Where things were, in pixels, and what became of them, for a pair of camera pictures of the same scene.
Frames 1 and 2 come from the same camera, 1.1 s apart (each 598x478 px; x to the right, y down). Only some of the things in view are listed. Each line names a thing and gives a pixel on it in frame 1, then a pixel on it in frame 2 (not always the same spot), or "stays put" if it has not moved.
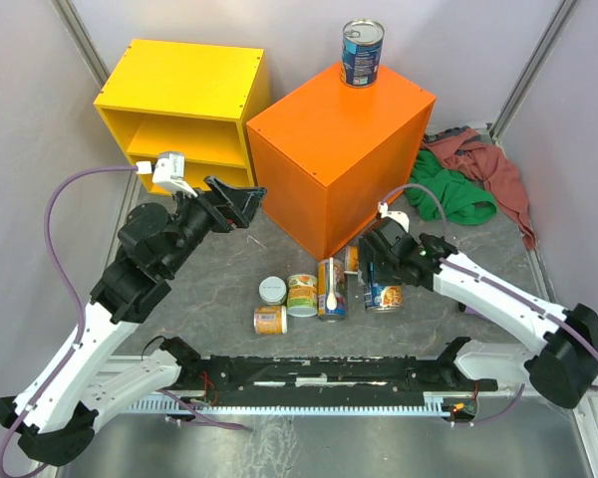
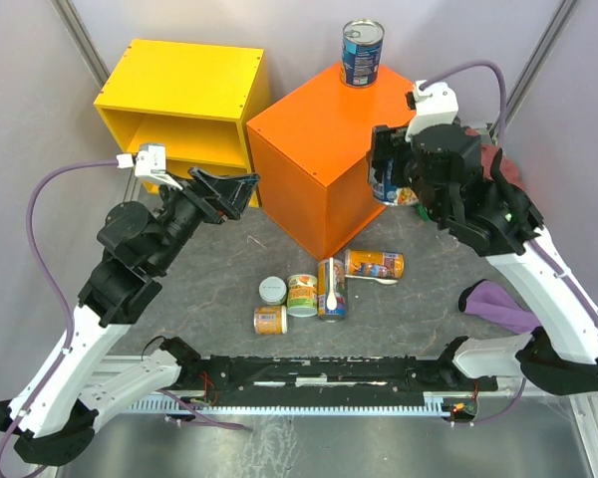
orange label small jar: (270, 320) stays put
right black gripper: (368, 256) to (387, 141)
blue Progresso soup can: (387, 297) to (382, 183)
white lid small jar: (272, 290) stays put
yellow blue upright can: (332, 292) stays put
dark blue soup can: (361, 46) stays put
